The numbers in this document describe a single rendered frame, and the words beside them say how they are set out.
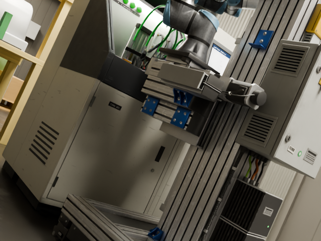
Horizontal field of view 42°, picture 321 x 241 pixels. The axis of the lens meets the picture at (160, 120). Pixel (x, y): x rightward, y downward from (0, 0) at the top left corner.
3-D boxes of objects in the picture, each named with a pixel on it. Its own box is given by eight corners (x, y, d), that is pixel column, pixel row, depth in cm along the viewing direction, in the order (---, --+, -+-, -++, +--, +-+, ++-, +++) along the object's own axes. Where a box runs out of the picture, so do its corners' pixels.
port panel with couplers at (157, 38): (143, 65, 295) (161, 26, 296) (141, 65, 298) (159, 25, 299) (156, 73, 303) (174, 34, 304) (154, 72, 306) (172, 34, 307)
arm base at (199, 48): (210, 69, 196) (219, 49, 196) (189, 54, 186) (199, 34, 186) (189, 64, 207) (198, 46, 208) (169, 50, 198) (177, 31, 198)
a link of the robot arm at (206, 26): (211, 43, 191) (223, 16, 191) (184, 31, 191) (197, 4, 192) (208, 49, 203) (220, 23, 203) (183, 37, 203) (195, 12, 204)
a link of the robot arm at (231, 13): (239, 14, 239) (220, 6, 240) (237, 20, 250) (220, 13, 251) (244, 1, 239) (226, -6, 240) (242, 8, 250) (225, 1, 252)
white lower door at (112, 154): (46, 198, 222) (100, 81, 224) (45, 196, 224) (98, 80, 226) (139, 223, 260) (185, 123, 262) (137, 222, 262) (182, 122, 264)
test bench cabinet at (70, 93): (33, 214, 221) (96, 78, 223) (6, 177, 268) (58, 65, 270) (135, 239, 262) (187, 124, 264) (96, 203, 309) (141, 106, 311)
